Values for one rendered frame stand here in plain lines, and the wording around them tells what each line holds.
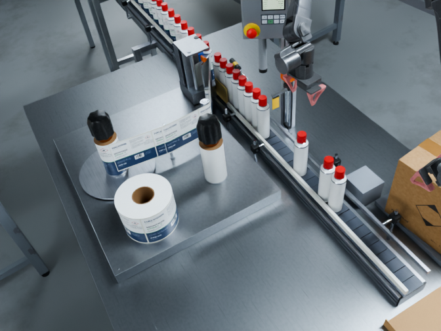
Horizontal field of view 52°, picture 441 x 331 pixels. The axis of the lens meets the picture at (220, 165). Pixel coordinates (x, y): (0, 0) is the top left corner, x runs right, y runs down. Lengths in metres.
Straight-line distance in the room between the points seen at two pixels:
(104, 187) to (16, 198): 1.51
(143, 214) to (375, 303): 0.79
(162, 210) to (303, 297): 0.54
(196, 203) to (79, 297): 1.16
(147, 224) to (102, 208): 0.29
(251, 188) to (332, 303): 0.51
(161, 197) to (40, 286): 1.39
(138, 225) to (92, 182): 0.39
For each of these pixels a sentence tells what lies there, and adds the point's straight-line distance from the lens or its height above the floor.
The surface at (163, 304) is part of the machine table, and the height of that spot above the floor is 0.83.
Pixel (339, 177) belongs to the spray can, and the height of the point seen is 1.06.
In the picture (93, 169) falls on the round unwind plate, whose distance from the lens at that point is 1.93.
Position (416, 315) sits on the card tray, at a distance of 1.58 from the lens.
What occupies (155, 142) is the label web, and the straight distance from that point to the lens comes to 1.79.
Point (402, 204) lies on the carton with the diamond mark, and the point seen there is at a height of 0.95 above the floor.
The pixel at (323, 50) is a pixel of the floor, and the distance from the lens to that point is 4.01.
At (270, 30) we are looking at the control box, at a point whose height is 1.32.
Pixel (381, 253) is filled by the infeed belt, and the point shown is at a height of 0.88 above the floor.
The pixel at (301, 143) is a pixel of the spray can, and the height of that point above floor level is 1.05.
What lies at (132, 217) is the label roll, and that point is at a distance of 1.54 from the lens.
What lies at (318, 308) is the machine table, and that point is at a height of 0.83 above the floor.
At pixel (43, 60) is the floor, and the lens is 4.49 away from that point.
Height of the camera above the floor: 2.21
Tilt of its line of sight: 47 degrees down
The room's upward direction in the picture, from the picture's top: 8 degrees counter-clockwise
